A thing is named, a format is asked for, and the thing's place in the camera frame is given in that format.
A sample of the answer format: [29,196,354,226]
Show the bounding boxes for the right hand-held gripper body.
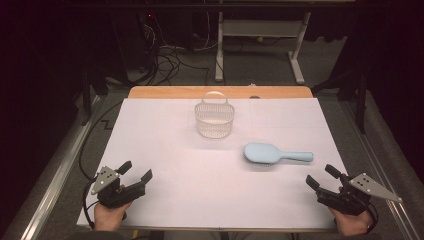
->
[316,172,403,217]

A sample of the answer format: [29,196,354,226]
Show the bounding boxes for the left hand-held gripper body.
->
[90,165,148,210]

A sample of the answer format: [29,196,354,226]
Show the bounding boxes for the light blue hairbrush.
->
[243,142,315,167]

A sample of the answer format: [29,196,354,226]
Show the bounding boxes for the white plastic mesh basket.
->
[194,90,236,140]

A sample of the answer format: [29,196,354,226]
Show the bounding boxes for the person's left hand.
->
[94,200,133,232]

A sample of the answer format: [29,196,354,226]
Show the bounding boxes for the person's right hand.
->
[328,206,374,237]

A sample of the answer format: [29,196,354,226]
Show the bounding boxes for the white table sheet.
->
[77,97,370,231]

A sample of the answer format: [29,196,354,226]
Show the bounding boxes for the black metal stand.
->
[81,64,110,126]
[311,66,370,135]

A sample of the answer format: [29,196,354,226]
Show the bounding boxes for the wooden table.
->
[77,85,370,234]

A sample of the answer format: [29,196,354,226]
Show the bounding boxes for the left hand-held gripper cable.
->
[81,179,101,230]

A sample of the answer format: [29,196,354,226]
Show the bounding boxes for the hand-held gripper cable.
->
[81,179,101,230]
[365,199,380,233]

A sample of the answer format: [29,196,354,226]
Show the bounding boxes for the right hand-held gripper cable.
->
[365,199,380,233]

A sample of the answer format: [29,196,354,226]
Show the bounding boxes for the black floor cable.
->
[78,101,124,183]

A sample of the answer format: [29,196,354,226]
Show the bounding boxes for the aluminium floor rail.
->
[19,94,102,240]
[339,99,422,240]

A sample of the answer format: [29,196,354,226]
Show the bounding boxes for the tangle of black cables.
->
[141,13,212,86]

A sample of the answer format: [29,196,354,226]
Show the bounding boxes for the white metal desk frame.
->
[214,11,313,85]

